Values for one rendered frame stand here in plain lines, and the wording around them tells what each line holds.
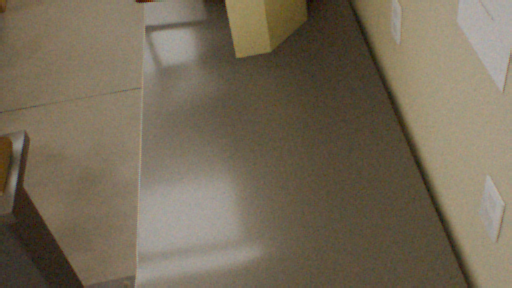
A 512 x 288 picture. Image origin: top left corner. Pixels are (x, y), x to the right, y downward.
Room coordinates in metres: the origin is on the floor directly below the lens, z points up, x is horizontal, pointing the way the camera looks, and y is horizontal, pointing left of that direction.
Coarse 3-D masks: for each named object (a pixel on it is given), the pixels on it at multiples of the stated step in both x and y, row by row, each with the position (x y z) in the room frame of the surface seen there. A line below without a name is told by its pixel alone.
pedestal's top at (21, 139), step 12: (12, 132) 1.41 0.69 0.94; (24, 132) 1.40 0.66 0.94; (24, 144) 1.36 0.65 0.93; (12, 156) 1.31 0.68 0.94; (24, 156) 1.32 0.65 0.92; (12, 168) 1.26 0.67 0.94; (24, 168) 1.28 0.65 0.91; (12, 180) 1.21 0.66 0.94; (12, 192) 1.17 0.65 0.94; (0, 204) 1.13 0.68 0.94; (12, 204) 1.12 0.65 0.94; (0, 216) 1.09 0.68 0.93; (12, 216) 1.10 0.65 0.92
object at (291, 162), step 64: (192, 0) 1.95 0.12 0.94; (320, 0) 1.80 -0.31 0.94; (192, 64) 1.58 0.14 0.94; (256, 64) 1.52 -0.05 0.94; (320, 64) 1.46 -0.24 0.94; (192, 128) 1.28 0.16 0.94; (256, 128) 1.23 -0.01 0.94; (320, 128) 1.18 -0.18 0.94; (384, 128) 1.14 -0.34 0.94; (192, 192) 1.04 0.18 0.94; (256, 192) 1.00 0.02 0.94; (320, 192) 0.97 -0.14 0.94; (384, 192) 0.93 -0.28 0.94; (192, 256) 0.85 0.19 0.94; (256, 256) 0.82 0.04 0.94; (320, 256) 0.78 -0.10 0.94; (384, 256) 0.75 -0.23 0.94; (448, 256) 0.72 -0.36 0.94
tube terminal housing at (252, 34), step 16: (240, 0) 1.56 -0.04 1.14; (256, 0) 1.56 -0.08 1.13; (272, 0) 1.59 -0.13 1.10; (288, 0) 1.64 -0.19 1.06; (304, 0) 1.69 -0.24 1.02; (240, 16) 1.56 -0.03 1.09; (256, 16) 1.56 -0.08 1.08; (272, 16) 1.58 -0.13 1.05; (288, 16) 1.63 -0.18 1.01; (304, 16) 1.69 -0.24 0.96; (240, 32) 1.56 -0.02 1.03; (256, 32) 1.56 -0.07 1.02; (272, 32) 1.58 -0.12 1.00; (288, 32) 1.63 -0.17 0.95; (240, 48) 1.56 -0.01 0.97; (256, 48) 1.56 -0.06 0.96; (272, 48) 1.57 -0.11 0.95
